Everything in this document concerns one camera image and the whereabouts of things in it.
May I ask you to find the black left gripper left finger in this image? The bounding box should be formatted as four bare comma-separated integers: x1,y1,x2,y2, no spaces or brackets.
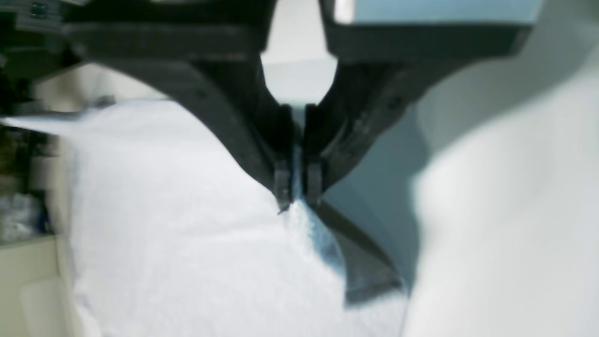
62,0,294,210

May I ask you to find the grey T-shirt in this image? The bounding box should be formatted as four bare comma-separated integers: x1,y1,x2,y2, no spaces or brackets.
0,47,599,337

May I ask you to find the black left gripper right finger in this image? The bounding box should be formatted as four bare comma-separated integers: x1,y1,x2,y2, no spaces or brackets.
302,0,533,205

